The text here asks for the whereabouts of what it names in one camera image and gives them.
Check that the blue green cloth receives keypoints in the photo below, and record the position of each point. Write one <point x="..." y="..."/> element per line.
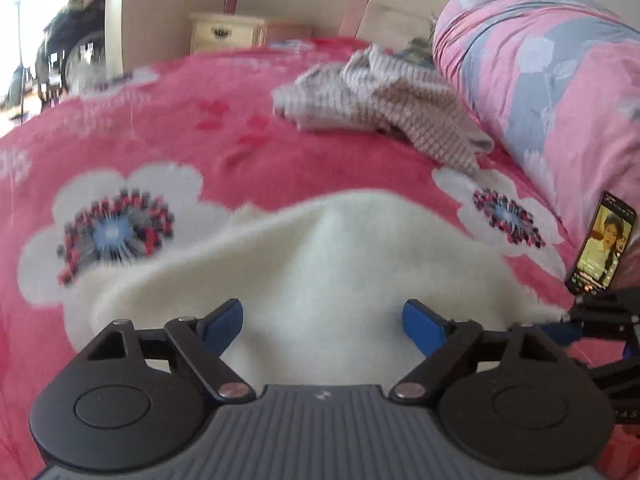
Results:
<point x="415" y="52"/>

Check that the black smartphone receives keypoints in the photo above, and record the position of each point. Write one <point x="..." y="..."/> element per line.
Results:
<point x="602" y="245"/>

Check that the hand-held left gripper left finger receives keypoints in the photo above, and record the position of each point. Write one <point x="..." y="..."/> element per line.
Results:
<point x="225" y="320"/>

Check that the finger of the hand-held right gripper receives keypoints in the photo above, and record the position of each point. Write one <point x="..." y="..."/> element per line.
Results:
<point x="562" y="332"/>
<point x="605" y="304"/>

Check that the striped knit garment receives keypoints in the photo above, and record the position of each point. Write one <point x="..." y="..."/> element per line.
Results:
<point x="400" y="100"/>

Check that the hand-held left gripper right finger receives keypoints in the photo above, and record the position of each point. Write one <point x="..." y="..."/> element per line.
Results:
<point x="422" y="325"/>

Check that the pink floral blanket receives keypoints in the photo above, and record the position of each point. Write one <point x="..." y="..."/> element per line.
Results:
<point x="200" y="135"/>

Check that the wheelchair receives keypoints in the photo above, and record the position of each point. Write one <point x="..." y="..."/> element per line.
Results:
<point x="75" y="35"/>

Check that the cream nightstand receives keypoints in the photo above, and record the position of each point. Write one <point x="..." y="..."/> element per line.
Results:
<point x="225" y="32"/>

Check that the pink grey floral quilt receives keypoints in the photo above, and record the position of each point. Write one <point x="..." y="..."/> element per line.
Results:
<point x="550" y="60"/>

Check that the cream knit sweater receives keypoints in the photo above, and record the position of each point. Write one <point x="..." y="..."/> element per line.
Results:
<point x="320" y="260"/>

